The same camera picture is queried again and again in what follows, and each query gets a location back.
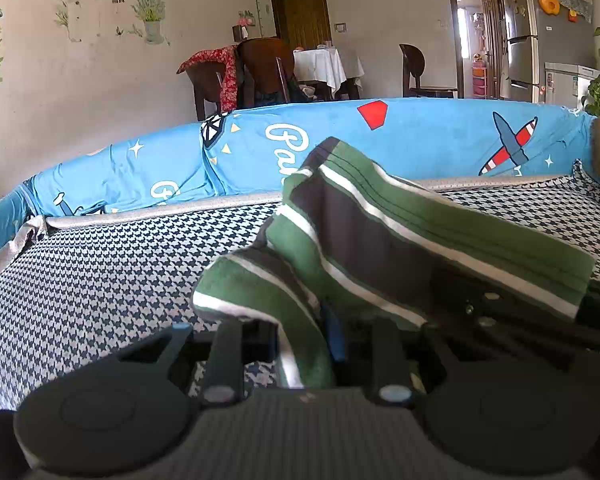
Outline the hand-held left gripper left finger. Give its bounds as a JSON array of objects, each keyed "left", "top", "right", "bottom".
[{"left": 117, "top": 321, "right": 245, "bottom": 406}]

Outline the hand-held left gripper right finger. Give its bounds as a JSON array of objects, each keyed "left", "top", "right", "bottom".
[{"left": 325, "top": 312, "right": 458, "bottom": 406}]

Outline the green brown striped shirt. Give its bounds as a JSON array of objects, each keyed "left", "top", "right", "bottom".
[{"left": 191, "top": 136, "right": 597, "bottom": 390}]

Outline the houndstooth sofa seat cover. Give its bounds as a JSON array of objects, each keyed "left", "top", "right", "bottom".
[{"left": 0, "top": 172, "right": 600, "bottom": 412}]

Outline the blue cushion with star print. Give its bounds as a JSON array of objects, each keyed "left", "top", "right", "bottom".
[{"left": 22, "top": 115, "right": 231, "bottom": 217}]

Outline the blue cushion with plane print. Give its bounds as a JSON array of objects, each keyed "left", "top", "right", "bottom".
[{"left": 207, "top": 97, "right": 599, "bottom": 197}]

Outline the white chest freezer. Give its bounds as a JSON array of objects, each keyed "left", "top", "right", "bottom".
[{"left": 544, "top": 61, "right": 600, "bottom": 109}]

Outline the pink drawer stand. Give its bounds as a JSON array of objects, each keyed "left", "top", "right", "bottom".
[{"left": 472, "top": 60, "right": 489, "bottom": 99}]

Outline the blue sofa armrest cover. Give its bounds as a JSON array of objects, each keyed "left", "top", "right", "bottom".
[{"left": 0, "top": 180, "right": 48, "bottom": 267}]

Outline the brown wooden chair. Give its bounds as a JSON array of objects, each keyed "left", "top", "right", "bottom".
[
  {"left": 236, "top": 37, "right": 297, "bottom": 109},
  {"left": 187, "top": 62, "right": 229, "bottom": 122}
]

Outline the table with white tablecloth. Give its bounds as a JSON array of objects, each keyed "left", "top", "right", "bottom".
[{"left": 292, "top": 46, "right": 365, "bottom": 102}]

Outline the dark round-back wooden chair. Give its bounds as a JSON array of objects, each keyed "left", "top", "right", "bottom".
[{"left": 399, "top": 43, "right": 459, "bottom": 99}]

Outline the silver refrigerator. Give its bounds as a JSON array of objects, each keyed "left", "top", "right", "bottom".
[{"left": 502, "top": 0, "right": 599, "bottom": 104}]

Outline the brown wooden door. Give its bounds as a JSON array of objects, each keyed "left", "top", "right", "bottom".
[{"left": 271, "top": 0, "right": 334, "bottom": 52}]

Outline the brown door frame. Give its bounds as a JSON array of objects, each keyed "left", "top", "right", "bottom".
[{"left": 446, "top": 0, "right": 507, "bottom": 100}]

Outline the lavender pot wall sticker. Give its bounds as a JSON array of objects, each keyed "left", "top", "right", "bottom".
[{"left": 130, "top": 0, "right": 169, "bottom": 47}]

